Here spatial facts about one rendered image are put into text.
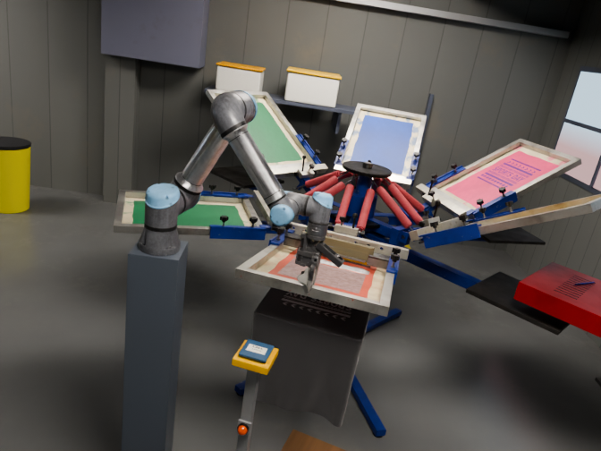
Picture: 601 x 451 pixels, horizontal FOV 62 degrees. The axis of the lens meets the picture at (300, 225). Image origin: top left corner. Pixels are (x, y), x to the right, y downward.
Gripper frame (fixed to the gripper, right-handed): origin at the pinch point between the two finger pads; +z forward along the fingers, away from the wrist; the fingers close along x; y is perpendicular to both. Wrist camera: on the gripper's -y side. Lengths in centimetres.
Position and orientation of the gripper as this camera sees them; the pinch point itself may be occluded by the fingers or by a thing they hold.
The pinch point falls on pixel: (311, 288)
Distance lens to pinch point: 187.5
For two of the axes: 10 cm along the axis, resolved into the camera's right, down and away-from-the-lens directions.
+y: -9.6, -2.2, 1.8
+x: -2.2, 1.5, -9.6
